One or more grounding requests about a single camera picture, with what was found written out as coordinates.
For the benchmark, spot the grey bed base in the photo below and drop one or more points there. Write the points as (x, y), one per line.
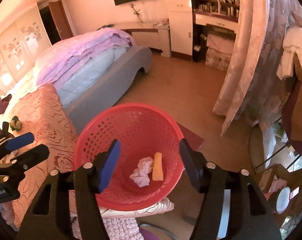
(110, 87)

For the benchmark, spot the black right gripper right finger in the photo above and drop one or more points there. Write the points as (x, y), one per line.
(250, 215)

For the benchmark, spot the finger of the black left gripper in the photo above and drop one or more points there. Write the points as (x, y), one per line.
(8, 145)
(19, 165)

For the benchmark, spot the green yellow wrapper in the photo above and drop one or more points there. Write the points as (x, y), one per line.
(15, 124)

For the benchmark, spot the white low cabinet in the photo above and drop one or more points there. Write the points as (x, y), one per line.
(149, 34)

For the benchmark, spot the rose in vase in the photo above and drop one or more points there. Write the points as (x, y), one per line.
(136, 12)

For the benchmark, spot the black plastic bag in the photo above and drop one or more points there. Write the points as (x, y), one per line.
(4, 131)

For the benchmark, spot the brown wooden door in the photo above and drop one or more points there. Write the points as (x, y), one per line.
(60, 19)

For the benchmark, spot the yellow foam fruit net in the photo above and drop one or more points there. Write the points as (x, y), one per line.
(157, 174)

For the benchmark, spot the dressing table with cosmetics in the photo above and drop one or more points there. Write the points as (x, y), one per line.
(214, 34)

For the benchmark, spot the floral window curtain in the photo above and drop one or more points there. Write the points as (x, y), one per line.
(251, 87)

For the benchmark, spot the white tissue in basket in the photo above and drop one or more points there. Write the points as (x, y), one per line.
(140, 175)

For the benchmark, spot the folded pink purple quilt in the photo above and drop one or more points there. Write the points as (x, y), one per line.
(71, 54)

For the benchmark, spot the red plastic waste basket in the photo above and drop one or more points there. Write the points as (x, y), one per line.
(142, 131)

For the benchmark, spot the white tall cabinet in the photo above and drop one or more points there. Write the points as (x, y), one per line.
(180, 15)

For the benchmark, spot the rose pattern bed cover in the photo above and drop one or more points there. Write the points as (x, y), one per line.
(41, 113)

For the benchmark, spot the sliding floral wardrobe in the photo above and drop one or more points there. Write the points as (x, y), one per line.
(20, 46)

